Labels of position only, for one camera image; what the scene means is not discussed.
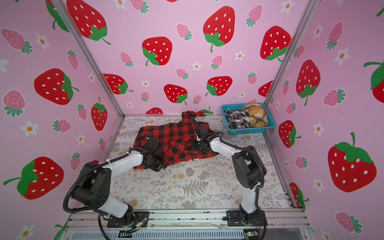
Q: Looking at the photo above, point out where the red black plaid shirt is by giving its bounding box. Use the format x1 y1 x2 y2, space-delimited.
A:
134 111 218 167

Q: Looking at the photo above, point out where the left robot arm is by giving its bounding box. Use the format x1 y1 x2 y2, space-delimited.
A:
63 136 165 227

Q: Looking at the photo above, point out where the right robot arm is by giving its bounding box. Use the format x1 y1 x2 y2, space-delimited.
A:
192 119 268 227

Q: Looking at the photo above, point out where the teal plastic basket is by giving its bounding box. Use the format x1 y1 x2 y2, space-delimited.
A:
222 103 276 135

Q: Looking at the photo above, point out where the black white plaid shirt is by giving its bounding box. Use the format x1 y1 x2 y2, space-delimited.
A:
225 109 252 129

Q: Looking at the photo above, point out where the yellow plaid shirt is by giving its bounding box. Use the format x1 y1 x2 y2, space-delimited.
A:
242 104 269 128

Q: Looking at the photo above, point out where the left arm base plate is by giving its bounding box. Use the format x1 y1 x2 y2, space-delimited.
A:
107 211 150 229

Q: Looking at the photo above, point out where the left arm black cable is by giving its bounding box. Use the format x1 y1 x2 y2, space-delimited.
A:
96 214 112 240

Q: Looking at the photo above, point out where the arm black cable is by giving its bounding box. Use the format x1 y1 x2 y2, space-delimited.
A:
257 218 269 240
96 214 112 240

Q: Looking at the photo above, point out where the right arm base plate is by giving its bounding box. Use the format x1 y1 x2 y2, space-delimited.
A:
223 210 268 227

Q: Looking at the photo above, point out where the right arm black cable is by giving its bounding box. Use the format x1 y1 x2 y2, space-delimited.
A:
257 218 269 240

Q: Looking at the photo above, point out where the aluminium front rail frame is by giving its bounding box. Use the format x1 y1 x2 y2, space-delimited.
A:
59 209 316 240

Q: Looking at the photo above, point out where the left corner aluminium post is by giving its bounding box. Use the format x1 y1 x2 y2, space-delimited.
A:
52 0 125 119

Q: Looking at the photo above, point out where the corner aluminium post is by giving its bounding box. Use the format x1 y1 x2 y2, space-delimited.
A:
265 0 320 107
52 0 125 119

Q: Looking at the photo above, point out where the right corner aluminium post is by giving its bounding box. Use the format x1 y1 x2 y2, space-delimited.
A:
265 0 320 107

